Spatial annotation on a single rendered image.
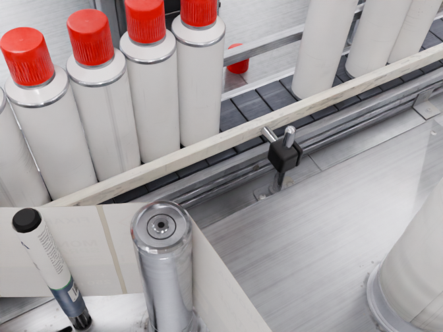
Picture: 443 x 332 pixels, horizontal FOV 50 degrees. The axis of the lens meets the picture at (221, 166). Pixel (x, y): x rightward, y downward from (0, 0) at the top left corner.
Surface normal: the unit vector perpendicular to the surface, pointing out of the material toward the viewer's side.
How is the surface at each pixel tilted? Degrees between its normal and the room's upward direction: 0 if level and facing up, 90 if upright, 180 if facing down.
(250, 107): 0
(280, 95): 0
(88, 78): 45
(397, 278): 88
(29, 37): 3
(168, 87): 90
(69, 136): 90
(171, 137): 90
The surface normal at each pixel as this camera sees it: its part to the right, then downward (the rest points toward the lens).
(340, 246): 0.04, -0.60
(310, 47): -0.66, 0.58
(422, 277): -0.83, 0.42
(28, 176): 0.90, 0.38
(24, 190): 0.75, 0.55
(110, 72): 0.47, -0.04
